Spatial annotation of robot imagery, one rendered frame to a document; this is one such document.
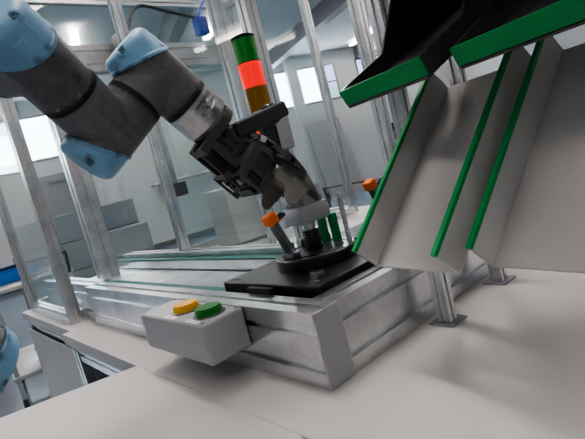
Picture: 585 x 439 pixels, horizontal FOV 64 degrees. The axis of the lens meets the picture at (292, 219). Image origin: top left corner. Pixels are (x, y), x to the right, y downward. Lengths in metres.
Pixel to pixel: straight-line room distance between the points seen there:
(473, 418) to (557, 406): 0.08
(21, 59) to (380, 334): 0.54
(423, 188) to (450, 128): 0.09
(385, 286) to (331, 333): 0.12
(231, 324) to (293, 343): 0.10
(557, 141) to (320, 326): 0.33
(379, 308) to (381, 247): 0.10
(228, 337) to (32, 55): 0.41
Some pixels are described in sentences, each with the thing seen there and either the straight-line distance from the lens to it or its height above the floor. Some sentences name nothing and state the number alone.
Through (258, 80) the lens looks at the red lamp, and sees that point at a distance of 1.00.
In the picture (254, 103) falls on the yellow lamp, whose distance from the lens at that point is 0.99.
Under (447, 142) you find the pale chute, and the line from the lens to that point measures 0.64.
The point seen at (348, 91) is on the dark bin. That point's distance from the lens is 0.58.
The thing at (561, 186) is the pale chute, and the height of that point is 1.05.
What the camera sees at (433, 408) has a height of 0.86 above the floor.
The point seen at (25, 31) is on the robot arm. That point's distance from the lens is 0.56.
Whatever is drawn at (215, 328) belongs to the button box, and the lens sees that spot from 0.67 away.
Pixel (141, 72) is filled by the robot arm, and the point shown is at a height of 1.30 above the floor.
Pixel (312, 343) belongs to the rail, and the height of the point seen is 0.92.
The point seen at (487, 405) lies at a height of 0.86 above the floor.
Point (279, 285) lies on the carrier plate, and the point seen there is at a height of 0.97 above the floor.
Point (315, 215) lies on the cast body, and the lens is 0.77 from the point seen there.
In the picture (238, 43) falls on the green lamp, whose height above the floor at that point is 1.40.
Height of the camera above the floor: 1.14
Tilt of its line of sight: 7 degrees down
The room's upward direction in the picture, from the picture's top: 14 degrees counter-clockwise
